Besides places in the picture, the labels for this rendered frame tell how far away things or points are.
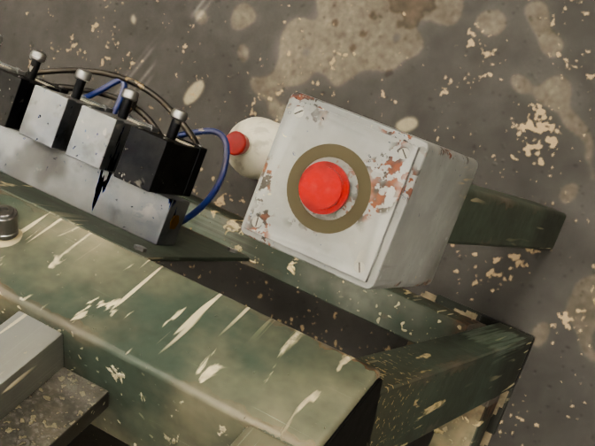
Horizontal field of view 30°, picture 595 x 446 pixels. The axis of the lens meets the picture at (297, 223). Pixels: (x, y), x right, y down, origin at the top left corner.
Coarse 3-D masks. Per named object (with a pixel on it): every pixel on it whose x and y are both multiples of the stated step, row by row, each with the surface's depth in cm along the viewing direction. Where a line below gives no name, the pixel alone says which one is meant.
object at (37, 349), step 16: (16, 320) 96; (32, 320) 97; (0, 336) 95; (16, 336) 95; (32, 336) 95; (48, 336) 95; (0, 352) 93; (16, 352) 93; (32, 352) 94; (48, 352) 95; (0, 368) 92; (16, 368) 92; (32, 368) 94; (48, 368) 96; (0, 384) 90; (16, 384) 92; (32, 384) 95; (0, 400) 91; (16, 400) 93; (0, 416) 92
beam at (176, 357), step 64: (0, 192) 109; (0, 256) 102; (64, 256) 103; (128, 256) 103; (0, 320) 100; (64, 320) 96; (128, 320) 96; (192, 320) 97; (256, 320) 98; (128, 384) 94; (192, 384) 91; (256, 384) 92; (320, 384) 92
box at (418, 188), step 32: (288, 128) 85; (320, 128) 84; (352, 128) 83; (384, 128) 83; (288, 160) 85; (320, 160) 84; (384, 160) 82; (416, 160) 82; (448, 160) 88; (256, 192) 87; (352, 192) 83; (384, 192) 82; (416, 192) 83; (448, 192) 91; (256, 224) 86; (288, 224) 85; (384, 224) 82; (416, 224) 87; (448, 224) 95; (320, 256) 84; (352, 256) 83; (384, 256) 83; (416, 256) 90
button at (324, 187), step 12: (312, 168) 83; (324, 168) 83; (336, 168) 83; (300, 180) 84; (312, 180) 83; (324, 180) 83; (336, 180) 82; (348, 180) 82; (300, 192) 84; (312, 192) 83; (324, 192) 82; (336, 192) 82; (348, 192) 82; (312, 204) 83; (324, 204) 82; (336, 204) 83
